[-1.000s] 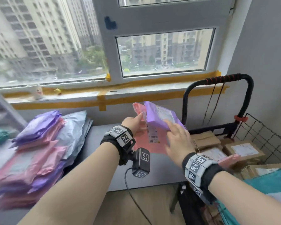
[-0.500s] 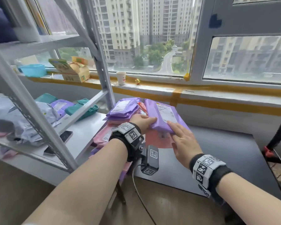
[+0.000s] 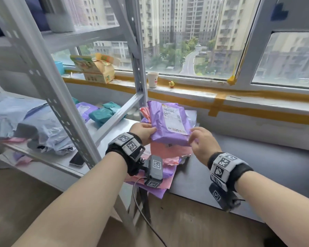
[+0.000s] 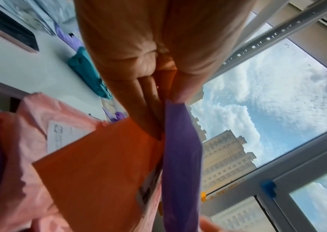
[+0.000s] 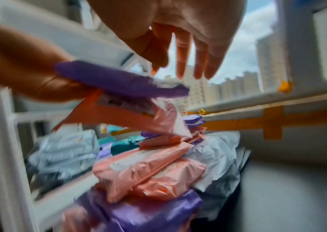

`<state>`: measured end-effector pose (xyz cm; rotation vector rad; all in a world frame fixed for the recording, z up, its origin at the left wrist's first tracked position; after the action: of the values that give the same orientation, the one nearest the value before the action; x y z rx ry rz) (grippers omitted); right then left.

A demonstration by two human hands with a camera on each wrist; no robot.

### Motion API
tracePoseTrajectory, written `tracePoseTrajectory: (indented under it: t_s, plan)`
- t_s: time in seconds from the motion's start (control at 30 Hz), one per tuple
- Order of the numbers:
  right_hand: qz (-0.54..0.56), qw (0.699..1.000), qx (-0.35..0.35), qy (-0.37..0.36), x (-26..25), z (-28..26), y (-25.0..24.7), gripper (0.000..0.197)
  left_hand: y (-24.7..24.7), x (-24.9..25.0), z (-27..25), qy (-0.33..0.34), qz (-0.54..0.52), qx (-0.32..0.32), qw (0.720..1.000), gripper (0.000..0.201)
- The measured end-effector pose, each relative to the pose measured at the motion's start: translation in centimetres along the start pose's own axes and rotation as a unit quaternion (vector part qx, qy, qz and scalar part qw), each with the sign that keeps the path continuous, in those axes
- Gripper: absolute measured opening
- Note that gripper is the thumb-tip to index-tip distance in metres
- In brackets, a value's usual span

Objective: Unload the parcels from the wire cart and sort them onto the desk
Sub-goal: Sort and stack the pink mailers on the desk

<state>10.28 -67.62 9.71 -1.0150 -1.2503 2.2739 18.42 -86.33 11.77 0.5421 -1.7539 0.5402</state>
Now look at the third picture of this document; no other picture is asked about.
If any person's left hand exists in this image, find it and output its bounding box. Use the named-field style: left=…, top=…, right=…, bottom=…
left=130, top=122, right=157, bottom=146

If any person's right hand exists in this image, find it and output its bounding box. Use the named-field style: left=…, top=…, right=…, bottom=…
left=188, top=127, right=222, bottom=166

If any grey-white mailer bag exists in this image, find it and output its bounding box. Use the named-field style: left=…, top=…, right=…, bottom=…
left=185, top=110, right=198, bottom=128

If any person's right forearm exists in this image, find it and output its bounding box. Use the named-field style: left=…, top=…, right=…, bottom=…
left=234, top=171, right=309, bottom=247

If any person's left forearm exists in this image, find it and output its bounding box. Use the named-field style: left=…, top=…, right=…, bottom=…
left=13, top=151, right=128, bottom=247

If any white radiator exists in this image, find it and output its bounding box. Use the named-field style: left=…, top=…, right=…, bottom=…
left=126, top=108, right=142, bottom=122

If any left marker wristband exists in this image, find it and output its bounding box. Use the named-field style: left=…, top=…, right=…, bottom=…
left=105, top=132, right=146, bottom=177

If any marker wristband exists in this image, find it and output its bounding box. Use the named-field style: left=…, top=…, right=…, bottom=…
left=105, top=132, right=146, bottom=177
left=208, top=152, right=254, bottom=192

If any right marker wristband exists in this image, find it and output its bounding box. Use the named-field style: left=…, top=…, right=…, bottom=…
left=208, top=152, right=254, bottom=192

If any white paper cup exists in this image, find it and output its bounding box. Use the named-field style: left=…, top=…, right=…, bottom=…
left=147, top=72, right=159, bottom=88

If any black smartphone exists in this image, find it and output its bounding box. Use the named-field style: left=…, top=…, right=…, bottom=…
left=69, top=151, right=85, bottom=167

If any colourful printed paper box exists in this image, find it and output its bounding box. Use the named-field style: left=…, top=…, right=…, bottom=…
left=70, top=53, right=121, bottom=84

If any white metal shelf rack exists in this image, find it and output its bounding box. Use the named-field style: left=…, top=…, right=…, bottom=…
left=0, top=0, right=149, bottom=229

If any clear grey plastic bag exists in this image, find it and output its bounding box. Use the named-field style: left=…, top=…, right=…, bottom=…
left=15, top=105, right=77, bottom=155

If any blue plastic basket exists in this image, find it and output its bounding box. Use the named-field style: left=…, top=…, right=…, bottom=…
left=54, top=61, right=65, bottom=75

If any white framed window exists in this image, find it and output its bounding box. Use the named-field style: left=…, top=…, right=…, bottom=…
left=51, top=0, right=309, bottom=94

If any white cylindrical canister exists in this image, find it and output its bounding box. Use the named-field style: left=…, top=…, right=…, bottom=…
left=40, top=0, right=76, bottom=33

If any blue tape patch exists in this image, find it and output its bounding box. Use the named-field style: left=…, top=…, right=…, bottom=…
left=271, top=3, right=289, bottom=22

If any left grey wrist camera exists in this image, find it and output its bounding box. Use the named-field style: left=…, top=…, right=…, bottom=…
left=144, top=155, right=163, bottom=189

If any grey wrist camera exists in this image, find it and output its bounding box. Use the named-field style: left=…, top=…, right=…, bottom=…
left=209, top=182, right=241, bottom=213
left=144, top=155, right=163, bottom=189

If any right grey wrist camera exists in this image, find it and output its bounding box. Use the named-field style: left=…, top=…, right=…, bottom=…
left=209, top=182, right=241, bottom=213

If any left black camera cable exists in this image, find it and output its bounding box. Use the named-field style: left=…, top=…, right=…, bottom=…
left=133, top=177, right=168, bottom=247

